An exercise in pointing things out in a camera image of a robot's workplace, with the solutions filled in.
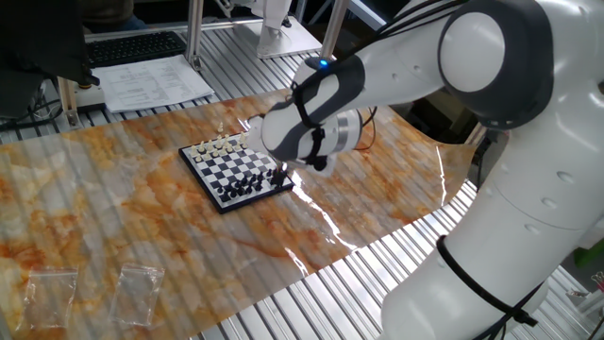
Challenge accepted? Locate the orange marble pattern mat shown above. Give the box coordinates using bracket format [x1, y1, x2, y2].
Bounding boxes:
[0, 87, 478, 340]

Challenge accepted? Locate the black cable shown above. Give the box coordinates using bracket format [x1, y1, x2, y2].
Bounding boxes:
[0, 96, 65, 133]

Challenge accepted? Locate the grey metal base plate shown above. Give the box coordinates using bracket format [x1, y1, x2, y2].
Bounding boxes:
[233, 17, 325, 60]

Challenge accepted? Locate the black white magnetic chessboard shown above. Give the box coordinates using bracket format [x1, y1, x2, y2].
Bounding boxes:
[177, 134, 295, 215]

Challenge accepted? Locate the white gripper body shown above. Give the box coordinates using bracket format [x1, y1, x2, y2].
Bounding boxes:
[247, 116, 340, 179]

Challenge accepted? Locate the green plastic object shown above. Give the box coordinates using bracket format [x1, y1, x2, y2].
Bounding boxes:
[573, 238, 604, 268]

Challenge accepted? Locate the black wrist strap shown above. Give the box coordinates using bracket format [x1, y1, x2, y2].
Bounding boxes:
[290, 82, 329, 172]

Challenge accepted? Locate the printed paper sheet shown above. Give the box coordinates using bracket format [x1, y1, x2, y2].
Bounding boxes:
[92, 54, 216, 114]

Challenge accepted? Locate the clear plastic zip bag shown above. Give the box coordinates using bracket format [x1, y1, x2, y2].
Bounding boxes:
[16, 266, 80, 332]
[108, 263, 166, 328]

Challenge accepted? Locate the short aluminium extrusion post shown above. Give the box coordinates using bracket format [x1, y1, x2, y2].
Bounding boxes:
[56, 75, 84, 131]

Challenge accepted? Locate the white device stand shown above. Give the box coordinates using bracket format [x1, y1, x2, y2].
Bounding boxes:
[214, 0, 294, 56]

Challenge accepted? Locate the black computer keyboard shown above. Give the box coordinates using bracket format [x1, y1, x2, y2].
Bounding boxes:
[86, 30, 188, 70]

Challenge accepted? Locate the person in brown jacket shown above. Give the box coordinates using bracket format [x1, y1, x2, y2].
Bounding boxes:
[82, 0, 150, 34]

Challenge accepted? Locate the black strap with clasp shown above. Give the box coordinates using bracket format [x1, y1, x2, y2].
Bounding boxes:
[434, 234, 540, 328]

